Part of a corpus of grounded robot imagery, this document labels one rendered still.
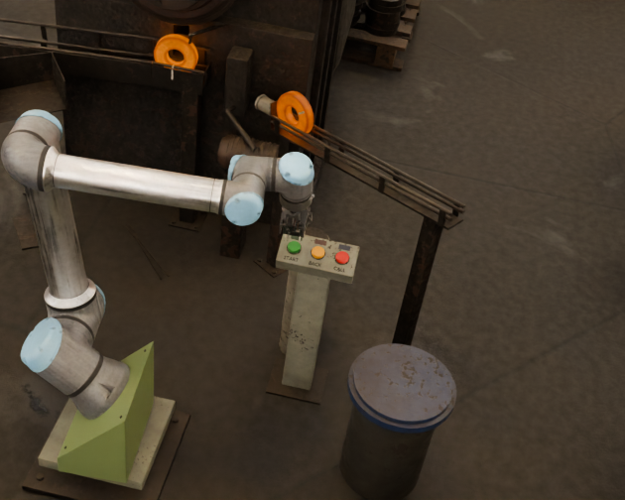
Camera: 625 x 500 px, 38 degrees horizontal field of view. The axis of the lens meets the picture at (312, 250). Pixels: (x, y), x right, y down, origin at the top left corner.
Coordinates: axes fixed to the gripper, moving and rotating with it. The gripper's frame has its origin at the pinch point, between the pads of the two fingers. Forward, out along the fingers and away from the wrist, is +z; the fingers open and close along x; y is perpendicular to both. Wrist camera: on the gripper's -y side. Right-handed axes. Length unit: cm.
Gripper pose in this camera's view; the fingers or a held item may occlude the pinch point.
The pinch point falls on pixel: (296, 230)
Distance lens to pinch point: 268.7
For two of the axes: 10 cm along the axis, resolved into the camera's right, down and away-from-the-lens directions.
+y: -2.0, 8.5, -4.9
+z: -0.3, 4.9, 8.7
